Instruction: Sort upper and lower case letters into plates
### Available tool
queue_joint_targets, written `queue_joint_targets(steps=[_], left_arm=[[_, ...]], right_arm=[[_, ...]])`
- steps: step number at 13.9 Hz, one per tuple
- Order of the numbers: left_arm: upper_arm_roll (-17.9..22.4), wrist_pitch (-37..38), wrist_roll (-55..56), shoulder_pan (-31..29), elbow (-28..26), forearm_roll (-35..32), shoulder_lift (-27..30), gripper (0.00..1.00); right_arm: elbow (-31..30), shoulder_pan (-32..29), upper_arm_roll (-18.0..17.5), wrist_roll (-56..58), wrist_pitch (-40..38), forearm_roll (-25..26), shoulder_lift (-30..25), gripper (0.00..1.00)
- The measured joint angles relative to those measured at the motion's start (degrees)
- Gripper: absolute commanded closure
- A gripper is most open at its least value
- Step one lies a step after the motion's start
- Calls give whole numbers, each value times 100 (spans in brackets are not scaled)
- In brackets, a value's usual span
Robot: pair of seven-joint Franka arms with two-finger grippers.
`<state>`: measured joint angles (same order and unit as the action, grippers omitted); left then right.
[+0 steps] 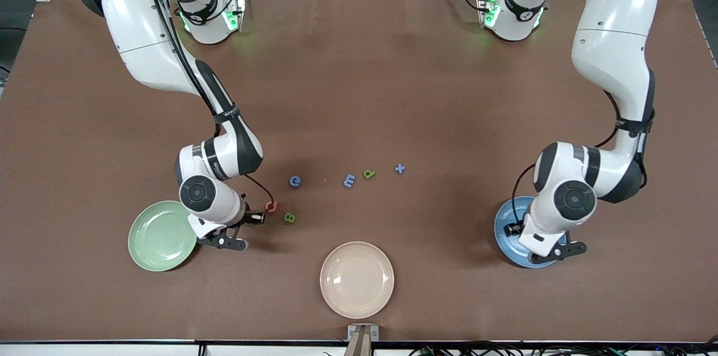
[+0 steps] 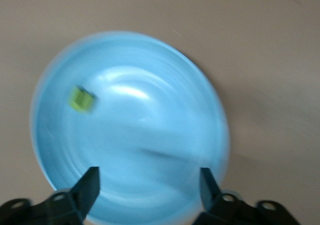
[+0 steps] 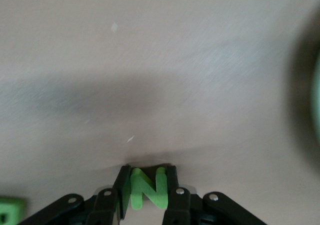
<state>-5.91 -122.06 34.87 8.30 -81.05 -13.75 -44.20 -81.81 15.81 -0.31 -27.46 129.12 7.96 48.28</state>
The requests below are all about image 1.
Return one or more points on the blue plate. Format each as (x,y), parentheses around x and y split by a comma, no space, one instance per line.
(507,248)

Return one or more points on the green letter a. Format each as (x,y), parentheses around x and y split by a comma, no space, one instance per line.
(372,175)

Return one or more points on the silver base connector plate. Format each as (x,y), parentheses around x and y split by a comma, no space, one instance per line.
(483,8)
(238,14)

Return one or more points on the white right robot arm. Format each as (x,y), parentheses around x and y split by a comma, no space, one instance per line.
(146,36)

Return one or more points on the pink letter Q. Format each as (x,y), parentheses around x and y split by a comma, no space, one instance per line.
(275,208)

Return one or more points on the white table edge rail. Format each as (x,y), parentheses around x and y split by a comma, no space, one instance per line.
(112,350)

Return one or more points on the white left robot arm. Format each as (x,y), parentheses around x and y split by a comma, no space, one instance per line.
(611,36)

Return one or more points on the light green plate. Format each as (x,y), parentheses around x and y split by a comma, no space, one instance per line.
(157,238)

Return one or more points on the cream plate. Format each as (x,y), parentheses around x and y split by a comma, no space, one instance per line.
(357,280)

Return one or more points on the blue letter G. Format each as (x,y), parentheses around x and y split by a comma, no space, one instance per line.
(290,181)

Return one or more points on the green letter B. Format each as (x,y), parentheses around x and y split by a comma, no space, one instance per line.
(286,217)

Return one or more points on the blue letter m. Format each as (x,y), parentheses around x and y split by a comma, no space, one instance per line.
(349,181)

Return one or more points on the brown table cover sheet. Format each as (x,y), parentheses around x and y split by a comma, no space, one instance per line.
(359,92)

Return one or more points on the blue letter t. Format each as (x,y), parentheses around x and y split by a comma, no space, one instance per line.
(399,169)

